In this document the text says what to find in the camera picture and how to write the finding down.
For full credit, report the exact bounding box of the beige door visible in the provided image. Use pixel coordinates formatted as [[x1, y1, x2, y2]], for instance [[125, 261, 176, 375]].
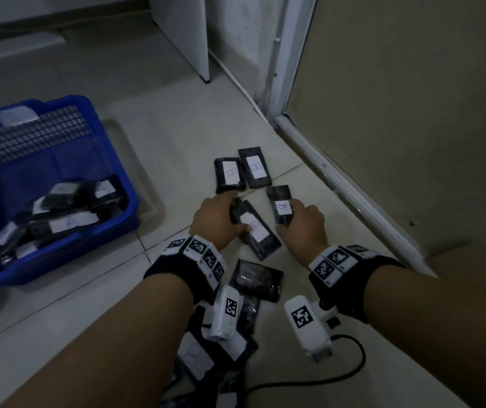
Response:
[[285, 0, 486, 262]]

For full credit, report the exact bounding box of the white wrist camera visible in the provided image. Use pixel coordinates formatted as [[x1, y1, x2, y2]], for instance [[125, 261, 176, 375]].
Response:
[[201, 284, 244, 343], [284, 295, 340, 364]]

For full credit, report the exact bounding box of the black cable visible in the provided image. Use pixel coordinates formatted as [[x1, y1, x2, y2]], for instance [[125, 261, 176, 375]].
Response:
[[243, 333, 367, 396]]

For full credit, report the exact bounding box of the white threshold rail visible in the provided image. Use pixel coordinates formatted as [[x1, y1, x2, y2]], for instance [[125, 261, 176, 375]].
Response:
[[274, 114, 438, 278]]

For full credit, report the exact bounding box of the person's left forearm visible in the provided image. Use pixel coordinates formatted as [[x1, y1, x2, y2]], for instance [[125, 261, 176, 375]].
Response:
[[0, 272, 195, 408]]

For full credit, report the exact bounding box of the white cabinet panel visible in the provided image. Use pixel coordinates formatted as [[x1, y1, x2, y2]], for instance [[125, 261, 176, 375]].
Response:
[[149, 0, 211, 84]]

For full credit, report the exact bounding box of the person's right hand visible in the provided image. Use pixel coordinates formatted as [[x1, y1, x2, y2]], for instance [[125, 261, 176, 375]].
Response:
[[275, 199, 329, 271]]

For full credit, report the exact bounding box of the pile of black packets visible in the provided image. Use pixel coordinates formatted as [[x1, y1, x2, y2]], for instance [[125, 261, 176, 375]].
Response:
[[158, 293, 261, 408], [0, 174, 130, 268]]

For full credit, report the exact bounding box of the black unlabelled packet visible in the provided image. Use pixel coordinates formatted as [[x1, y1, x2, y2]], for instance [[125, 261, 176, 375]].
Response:
[[229, 258, 284, 303]]

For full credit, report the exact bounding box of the white wall cable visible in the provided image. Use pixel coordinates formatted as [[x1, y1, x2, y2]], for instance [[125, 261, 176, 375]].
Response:
[[208, 50, 270, 120]]

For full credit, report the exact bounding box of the person's left hand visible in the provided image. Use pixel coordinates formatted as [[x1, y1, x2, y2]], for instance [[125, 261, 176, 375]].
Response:
[[189, 192, 253, 252]]

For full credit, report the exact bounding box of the white basket label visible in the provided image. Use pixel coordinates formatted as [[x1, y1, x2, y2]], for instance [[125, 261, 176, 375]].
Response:
[[0, 105, 40, 128]]

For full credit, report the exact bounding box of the blue plastic basket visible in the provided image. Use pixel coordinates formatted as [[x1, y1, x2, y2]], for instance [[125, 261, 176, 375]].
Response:
[[0, 95, 142, 299]]

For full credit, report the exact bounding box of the brown cardboard box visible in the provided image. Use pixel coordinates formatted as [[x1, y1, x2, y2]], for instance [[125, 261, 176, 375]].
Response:
[[425, 245, 486, 306]]

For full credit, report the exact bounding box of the person's right forearm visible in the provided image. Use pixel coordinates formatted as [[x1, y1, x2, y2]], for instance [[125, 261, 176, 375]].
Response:
[[362, 263, 486, 408]]

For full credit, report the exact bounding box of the black wristband with marker tags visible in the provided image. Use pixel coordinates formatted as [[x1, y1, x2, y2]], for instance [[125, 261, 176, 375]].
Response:
[[143, 235, 229, 306], [308, 244, 405, 324]]

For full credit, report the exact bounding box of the black labelled packet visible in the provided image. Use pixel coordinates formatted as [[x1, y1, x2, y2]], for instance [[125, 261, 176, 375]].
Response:
[[266, 184, 295, 228], [230, 197, 282, 262], [237, 147, 274, 190], [214, 157, 247, 195]]

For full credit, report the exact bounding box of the white door frame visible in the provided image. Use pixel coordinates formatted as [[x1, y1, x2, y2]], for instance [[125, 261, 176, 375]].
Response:
[[265, 0, 321, 125]]

